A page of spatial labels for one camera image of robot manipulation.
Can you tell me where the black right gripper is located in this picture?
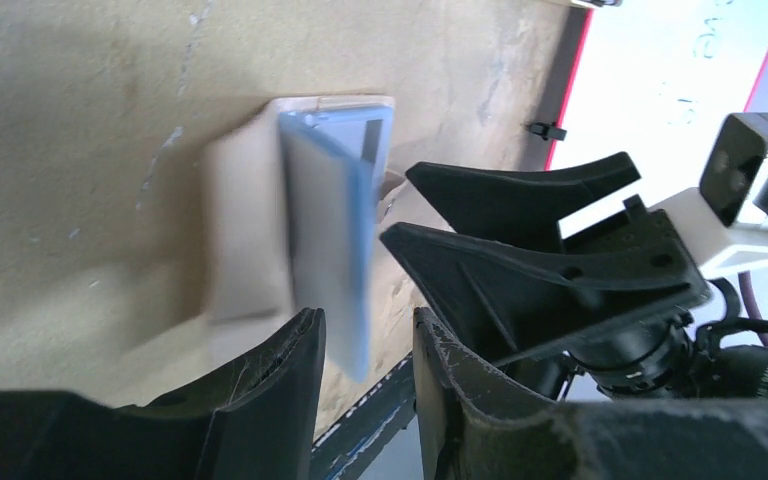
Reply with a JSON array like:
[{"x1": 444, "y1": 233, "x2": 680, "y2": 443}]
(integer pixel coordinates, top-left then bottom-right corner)
[{"x1": 380, "y1": 222, "x2": 768, "y2": 399}]

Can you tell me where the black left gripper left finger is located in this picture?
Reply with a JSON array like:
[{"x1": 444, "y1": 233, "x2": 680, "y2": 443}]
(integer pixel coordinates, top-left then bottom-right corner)
[{"x1": 0, "y1": 309, "x2": 326, "y2": 479}]

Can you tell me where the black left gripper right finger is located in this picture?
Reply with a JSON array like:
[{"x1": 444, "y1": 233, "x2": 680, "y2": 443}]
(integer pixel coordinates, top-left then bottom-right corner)
[{"x1": 413, "y1": 307, "x2": 768, "y2": 479}]

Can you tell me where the black whiteboard clip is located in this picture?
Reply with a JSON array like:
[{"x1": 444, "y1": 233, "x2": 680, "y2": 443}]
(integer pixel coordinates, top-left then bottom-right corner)
[{"x1": 528, "y1": 122, "x2": 567, "y2": 141}]

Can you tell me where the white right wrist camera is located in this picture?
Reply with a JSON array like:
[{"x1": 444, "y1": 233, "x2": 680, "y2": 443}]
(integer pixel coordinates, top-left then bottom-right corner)
[{"x1": 559, "y1": 112, "x2": 768, "y2": 280}]

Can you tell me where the pink framed whiteboard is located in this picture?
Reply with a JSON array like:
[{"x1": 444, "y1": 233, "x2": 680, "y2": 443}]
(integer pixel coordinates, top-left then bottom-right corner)
[{"x1": 544, "y1": 0, "x2": 768, "y2": 172}]

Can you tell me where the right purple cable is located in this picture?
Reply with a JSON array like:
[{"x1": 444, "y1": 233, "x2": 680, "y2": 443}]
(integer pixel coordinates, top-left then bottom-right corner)
[{"x1": 736, "y1": 270, "x2": 768, "y2": 349}]

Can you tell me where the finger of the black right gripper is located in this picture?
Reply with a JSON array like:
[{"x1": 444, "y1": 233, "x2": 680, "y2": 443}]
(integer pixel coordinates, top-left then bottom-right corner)
[{"x1": 406, "y1": 152, "x2": 641, "y2": 252}]

